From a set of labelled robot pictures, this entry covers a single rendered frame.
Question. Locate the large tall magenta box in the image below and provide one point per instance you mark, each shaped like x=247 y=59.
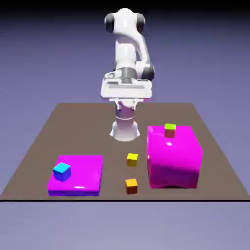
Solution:
x=173 y=156

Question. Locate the small green cube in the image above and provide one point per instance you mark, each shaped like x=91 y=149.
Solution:
x=170 y=130

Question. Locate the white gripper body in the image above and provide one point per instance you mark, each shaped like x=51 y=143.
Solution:
x=126 y=90

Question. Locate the small yellow cube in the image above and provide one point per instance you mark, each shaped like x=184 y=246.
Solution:
x=132 y=159

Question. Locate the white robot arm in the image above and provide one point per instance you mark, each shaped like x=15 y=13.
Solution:
x=125 y=52

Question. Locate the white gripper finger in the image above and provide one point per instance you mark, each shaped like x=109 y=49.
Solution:
x=117 y=104
x=134 y=104

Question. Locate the large flat magenta box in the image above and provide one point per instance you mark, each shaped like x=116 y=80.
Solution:
x=78 y=173

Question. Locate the small cyan cube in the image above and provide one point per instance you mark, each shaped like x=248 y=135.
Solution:
x=62 y=171

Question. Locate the small orange cube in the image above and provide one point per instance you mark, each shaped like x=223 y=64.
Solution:
x=131 y=186

